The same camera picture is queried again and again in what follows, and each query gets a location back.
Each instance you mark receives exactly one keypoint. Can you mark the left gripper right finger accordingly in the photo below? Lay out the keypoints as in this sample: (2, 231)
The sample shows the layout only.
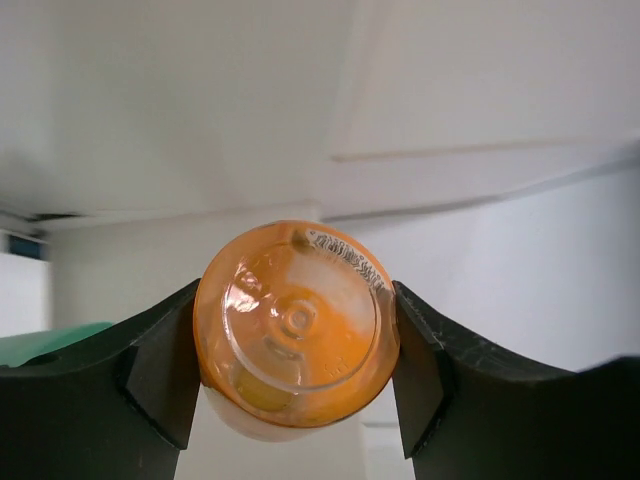
(471, 409)

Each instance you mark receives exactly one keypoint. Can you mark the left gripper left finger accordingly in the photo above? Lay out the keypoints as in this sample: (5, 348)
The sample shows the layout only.
(117, 405)

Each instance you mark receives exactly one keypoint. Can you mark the orange plastic bottle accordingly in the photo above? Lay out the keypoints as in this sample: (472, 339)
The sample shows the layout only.
(295, 330)

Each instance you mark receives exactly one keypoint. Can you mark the green plastic bin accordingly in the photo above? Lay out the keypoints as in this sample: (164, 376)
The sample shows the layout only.
(17, 350)

